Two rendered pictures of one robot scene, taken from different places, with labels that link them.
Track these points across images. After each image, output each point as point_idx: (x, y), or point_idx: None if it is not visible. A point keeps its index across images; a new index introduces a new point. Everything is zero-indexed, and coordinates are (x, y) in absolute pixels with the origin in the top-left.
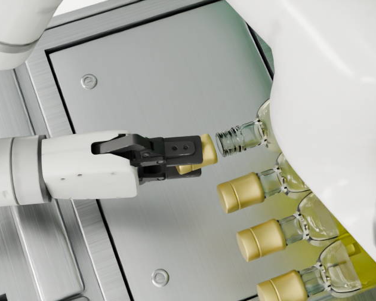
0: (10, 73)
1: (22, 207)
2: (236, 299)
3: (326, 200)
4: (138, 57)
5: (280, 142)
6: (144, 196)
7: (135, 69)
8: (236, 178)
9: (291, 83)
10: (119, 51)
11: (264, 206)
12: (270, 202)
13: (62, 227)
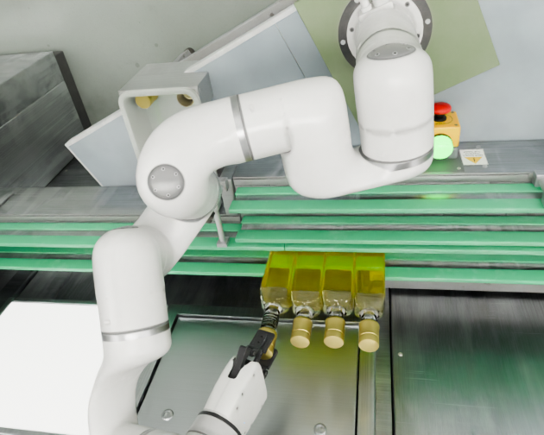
0: None
1: None
2: (355, 392)
3: (359, 185)
4: (173, 379)
5: (322, 188)
6: (262, 415)
7: (180, 384)
8: (293, 327)
9: (310, 139)
10: (162, 387)
11: (306, 354)
12: (306, 349)
13: None
